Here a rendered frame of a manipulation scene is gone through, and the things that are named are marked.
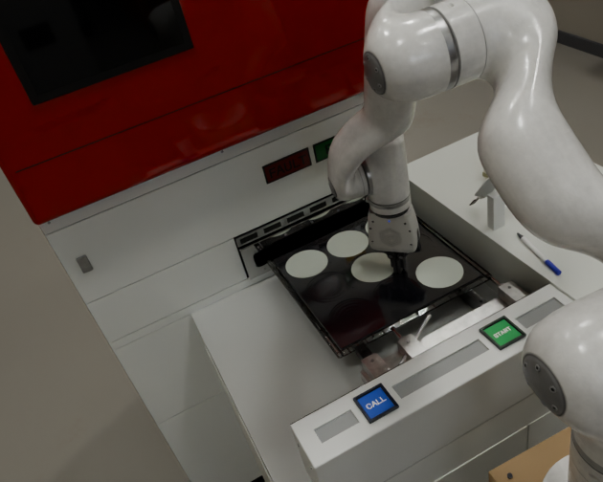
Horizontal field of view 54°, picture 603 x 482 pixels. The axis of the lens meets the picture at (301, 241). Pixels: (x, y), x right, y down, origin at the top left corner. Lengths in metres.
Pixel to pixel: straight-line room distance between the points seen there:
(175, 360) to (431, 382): 0.75
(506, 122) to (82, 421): 2.18
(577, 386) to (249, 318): 0.94
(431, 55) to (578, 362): 0.36
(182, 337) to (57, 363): 1.41
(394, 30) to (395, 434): 0.63
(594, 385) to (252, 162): 0.93
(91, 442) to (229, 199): 1.39
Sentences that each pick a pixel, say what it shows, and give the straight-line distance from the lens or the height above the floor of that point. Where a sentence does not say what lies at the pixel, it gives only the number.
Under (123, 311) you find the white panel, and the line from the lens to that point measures 1.44.
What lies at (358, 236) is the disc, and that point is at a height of 0.90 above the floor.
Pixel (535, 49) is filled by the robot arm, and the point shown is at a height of 1.50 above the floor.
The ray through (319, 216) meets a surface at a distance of 1.47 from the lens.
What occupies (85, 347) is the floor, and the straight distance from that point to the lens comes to 2.88.
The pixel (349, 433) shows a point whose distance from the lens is 1.00.
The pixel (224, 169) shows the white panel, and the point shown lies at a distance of 1.33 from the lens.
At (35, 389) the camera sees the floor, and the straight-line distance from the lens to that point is 2.84.
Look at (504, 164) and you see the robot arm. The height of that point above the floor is 1.42.
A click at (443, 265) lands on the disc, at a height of 0.90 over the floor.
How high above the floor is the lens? 1.79
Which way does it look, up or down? 37 degrees down
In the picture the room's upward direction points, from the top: 15 degrees counter-clockwise
